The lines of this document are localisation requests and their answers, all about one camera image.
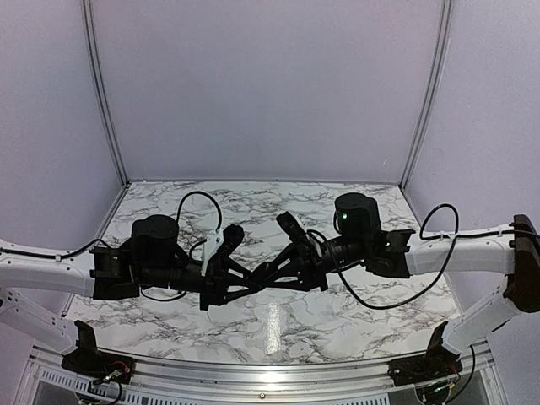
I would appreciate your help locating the left aluminium corner post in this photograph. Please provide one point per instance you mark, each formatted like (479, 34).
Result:
(103, 104)

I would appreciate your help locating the black earbud charging case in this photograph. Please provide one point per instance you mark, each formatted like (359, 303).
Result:
(262, 271)

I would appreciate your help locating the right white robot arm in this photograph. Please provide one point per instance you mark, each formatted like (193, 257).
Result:
(511, 250)

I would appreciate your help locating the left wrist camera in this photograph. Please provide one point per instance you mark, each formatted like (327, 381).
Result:
(221, 242)

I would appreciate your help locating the aluminium corner post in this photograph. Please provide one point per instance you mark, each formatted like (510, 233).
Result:
(103, 104)
(433, 83)

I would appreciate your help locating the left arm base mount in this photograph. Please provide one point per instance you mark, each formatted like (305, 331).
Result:
(87, 359)

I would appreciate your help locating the aluminium front rail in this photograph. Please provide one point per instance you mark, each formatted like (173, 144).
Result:
(168, 381)

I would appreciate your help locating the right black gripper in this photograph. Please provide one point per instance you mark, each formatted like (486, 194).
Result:
(304, 284)

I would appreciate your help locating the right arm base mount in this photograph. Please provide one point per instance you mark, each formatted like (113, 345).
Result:
(436, 362)

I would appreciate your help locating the right aluminium corner post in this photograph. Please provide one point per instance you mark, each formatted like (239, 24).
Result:
(433, 83)

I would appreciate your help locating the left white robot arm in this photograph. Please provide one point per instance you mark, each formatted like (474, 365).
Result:
(68, 273)

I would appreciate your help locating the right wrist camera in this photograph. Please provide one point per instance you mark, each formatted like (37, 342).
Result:
(297, 234)

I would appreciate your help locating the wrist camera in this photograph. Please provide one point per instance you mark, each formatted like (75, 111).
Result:
(297, 234)
(221, 242)

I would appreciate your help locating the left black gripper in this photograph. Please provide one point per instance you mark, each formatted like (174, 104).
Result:
(227, 263)

